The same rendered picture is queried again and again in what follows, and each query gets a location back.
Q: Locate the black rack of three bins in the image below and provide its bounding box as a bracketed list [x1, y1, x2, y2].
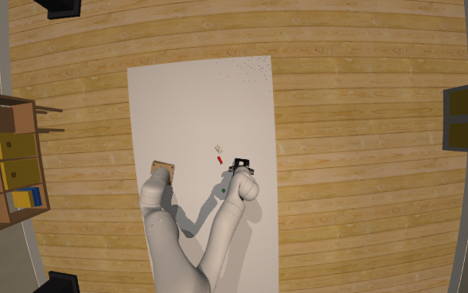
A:
[234, 158, 250, 167]

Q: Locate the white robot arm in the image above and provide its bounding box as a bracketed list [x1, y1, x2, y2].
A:
[138, 166, 259, 293]

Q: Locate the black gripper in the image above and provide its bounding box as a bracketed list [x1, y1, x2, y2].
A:
[228, 165, 254, 175]

